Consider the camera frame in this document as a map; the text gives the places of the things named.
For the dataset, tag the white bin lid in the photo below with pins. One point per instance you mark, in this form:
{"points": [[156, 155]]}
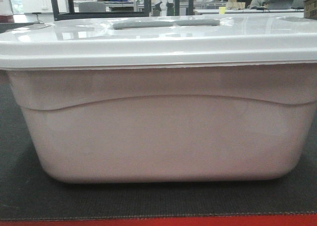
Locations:
{"points": [[160, 42]]}

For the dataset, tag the white plastic storage bin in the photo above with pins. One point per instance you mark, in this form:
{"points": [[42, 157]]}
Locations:
{"points": [[172, 124]]}

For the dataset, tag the white humanoid robot background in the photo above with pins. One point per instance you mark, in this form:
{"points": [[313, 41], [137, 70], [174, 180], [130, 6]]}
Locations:
{"points": [[163, 0]]}

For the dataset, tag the yellow cup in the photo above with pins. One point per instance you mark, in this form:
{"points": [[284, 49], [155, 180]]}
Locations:
{"points": [[222, 10]]}

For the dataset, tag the grey office chair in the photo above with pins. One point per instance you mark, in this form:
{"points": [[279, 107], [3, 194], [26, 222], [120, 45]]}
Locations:
{"points": [[91, 6]]}

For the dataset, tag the black stool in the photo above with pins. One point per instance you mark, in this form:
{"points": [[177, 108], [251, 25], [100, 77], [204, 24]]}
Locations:
{"points": [[37, 16]]}

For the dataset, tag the dark grey table mat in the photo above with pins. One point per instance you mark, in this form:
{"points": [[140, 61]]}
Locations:
{"points": [[27, 192]]}

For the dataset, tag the grey laptop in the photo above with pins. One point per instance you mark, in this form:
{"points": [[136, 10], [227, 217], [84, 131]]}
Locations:
{"points": [[279, 4]]}

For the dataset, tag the cardboard box right edge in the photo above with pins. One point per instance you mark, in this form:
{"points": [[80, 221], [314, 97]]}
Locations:
{"points": [[310, 9]]}

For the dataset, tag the black metal frame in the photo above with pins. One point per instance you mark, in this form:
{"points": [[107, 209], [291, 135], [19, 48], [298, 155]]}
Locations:
{"points": [[68, 9]]}

